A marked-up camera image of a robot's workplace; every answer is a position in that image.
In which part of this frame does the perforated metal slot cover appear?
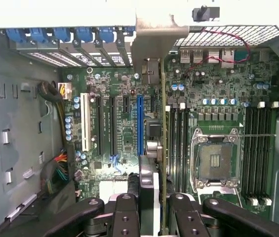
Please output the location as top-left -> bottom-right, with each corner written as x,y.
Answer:
95,40 -> 125,68
116,32 -> 134,67
73,40 -> 106,68
15,43 -> 67,68
47,44 -> 88,68

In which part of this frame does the silver rear port block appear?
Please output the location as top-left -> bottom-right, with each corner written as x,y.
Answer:
192,49 -> 204,64
180,49 -> 192,64
208,49 -> 221,64
220,47 -> 237,69

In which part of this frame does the black knob with peg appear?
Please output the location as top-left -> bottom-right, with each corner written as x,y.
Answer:
192,4 -> 221,22

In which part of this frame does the long black expansion slot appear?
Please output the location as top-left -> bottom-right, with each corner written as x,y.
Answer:
108,96 -> 117,155
97,95 -> 105,154

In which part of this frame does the red and black twisted wire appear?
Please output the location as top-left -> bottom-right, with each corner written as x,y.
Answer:
182,28 -> 251,78

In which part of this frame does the black RAM slot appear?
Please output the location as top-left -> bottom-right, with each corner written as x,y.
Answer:
263,101 -> 279,206
176,103 -> 185,194
256,101 -> 267,206
249,104 -> 260,206
167,104 -> 177,194
183,102 -> 191,194
242,106 -> 253,202

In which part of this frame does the CPU socket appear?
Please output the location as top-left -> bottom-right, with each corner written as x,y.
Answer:
190,126 -> 242,192

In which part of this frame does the white expansion slot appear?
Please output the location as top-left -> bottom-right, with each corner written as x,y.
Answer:
80,92 -> 91,153

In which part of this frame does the metal socket cover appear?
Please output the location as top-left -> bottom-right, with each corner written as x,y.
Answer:
197,185 -> 244,208

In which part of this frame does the short black expansion slot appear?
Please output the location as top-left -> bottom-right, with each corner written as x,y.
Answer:
122,96 -> 130,114

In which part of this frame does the multicoloured wire bundle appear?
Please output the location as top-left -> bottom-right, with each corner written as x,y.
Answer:
42,150 -> 70,196

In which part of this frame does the grey power supply unit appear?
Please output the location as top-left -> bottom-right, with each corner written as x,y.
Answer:
0,41 -> 65,231

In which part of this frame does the blue expansion slot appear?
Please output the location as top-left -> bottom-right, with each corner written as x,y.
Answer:
137,95 -> 145,157

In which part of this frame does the thin metal locking lever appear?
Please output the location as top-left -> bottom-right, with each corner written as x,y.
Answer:
237,133 -> 277,137

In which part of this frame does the yellow and black cable bundle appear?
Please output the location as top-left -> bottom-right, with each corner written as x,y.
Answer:
37,81 -> 69,154

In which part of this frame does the white power connector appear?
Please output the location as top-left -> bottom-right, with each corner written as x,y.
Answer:
57,82 -> 73,100

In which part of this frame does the green motherboard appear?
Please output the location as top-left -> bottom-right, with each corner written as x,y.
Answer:
59,47 -> 279,223

